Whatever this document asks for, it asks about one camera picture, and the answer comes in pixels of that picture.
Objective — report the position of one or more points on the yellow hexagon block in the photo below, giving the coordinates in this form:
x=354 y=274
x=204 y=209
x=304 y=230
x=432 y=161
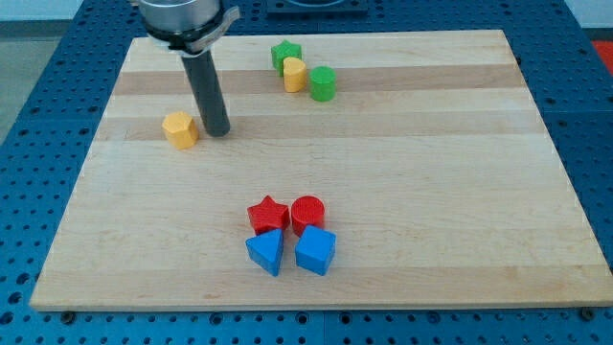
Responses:
x=180 y=130

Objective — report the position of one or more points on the yellow heart block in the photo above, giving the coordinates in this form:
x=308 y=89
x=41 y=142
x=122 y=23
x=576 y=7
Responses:
x=295 y=74

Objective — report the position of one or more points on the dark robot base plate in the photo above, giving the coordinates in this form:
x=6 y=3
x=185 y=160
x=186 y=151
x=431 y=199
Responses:
x=283 y=7

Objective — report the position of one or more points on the green cylinder block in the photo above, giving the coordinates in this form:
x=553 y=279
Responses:
x=322 y=81

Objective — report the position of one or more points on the red star block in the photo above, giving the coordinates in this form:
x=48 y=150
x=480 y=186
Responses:
x=268 y=215

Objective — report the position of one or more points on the red cylinder block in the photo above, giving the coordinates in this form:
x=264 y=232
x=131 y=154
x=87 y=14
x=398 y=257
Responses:
x=305 y=211

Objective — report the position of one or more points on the green star block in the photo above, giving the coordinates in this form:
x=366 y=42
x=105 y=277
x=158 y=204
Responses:
x=283 y=50

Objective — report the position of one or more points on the light wooden board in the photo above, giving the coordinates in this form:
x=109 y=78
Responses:
x=439 y=178

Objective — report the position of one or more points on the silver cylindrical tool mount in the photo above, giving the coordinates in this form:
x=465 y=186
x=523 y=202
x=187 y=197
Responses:
x=187 y=26

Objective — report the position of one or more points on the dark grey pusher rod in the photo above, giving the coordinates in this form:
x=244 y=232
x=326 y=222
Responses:
x=203 y=79

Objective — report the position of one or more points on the blue triangle block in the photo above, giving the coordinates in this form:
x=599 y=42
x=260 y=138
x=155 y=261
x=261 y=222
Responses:
x=266 y=250

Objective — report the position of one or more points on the blue cube block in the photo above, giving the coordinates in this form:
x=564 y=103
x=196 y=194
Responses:
x=315 y=250

